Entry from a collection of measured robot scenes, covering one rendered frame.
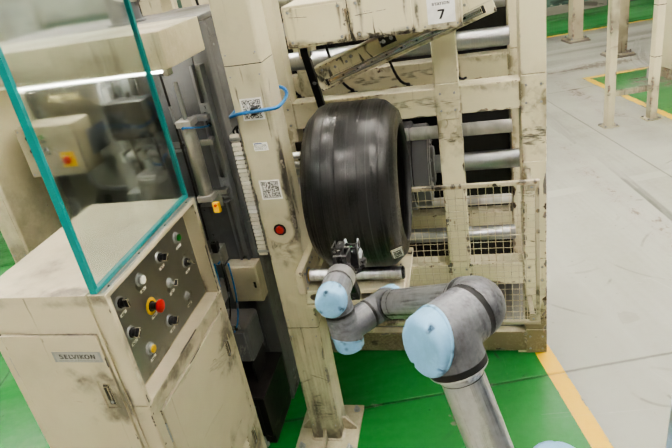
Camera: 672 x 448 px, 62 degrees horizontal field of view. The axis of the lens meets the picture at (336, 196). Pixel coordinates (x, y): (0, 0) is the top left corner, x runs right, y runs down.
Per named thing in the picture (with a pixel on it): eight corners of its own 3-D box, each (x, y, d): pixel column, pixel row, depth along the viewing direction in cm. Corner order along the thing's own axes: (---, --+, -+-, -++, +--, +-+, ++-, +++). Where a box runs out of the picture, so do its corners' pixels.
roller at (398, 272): (304, 273, 198) (307, 266, 202) (307, 284, 200) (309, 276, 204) (403, 270, 190) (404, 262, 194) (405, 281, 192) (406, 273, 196)
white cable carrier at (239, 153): (259, 255, 209) (228, 134, 189) (263, 248, 213) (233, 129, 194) (270, 254, 208) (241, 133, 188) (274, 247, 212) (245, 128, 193)
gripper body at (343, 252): (360, 238, 154) (353, 257, 143) (364, 266, 157) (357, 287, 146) (333, 239, 156) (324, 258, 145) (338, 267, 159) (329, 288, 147)
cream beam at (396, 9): (287, 50, 198) (279, 7, 192) (304, 37, 220) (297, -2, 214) (464, 28, 184) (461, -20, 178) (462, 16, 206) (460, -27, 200)
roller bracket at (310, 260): (299, 296, 198) (294, 273, 194) (322, 239, 233) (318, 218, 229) (308, 296, 198) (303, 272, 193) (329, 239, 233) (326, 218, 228)
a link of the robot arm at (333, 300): (318, 324, 134) (308, 293, 131) (328, 301, 144) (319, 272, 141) (350, 320, 131) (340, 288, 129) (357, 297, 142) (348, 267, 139)
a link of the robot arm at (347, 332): (382, 337, 141) (371, 299, 138) (348, 361, 135) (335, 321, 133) (362, 329, 148) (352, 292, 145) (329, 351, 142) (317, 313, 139)
